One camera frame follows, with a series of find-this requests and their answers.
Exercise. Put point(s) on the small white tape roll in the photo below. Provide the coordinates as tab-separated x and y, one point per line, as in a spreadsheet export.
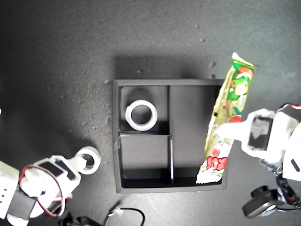
97	160

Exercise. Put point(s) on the printed snack bar wrapper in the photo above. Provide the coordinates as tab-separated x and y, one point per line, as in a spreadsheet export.
235	99

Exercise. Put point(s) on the large white tape roll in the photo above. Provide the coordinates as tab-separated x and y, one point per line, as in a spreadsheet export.
129	116

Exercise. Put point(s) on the black compartment tray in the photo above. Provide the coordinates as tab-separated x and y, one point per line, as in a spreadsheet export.
188	131

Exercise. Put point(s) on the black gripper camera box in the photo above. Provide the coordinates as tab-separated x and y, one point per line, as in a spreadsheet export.
82	221
261	202

